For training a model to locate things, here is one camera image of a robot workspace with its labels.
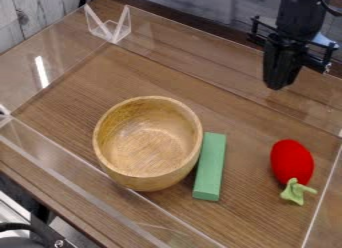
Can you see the clear acrylic corner bracket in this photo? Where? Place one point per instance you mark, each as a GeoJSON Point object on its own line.
{"type": "Point", "coordinates": [109, 30]}

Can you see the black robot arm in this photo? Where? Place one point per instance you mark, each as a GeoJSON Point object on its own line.
{"type": "Point", "coordinates": [301, 17]}

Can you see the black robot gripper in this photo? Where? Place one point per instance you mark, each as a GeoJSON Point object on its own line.
{"type": "Point", "coordinates": [288, 54]}

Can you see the black clamp under table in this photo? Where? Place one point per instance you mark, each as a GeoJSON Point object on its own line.
{"type": "Point", "coordinates": [31, 234]}

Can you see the green rectangular block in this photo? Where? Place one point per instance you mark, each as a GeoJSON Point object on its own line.
{"type": "Point", "coordinates": [210, 167]}

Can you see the wooden bowl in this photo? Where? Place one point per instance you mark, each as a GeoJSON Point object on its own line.
{"type": "Point", "coordinates": [148, 141]}

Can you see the red plush strawberry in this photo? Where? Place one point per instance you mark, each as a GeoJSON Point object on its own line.
{"type": "Point", "coordinates": [293, 168]}

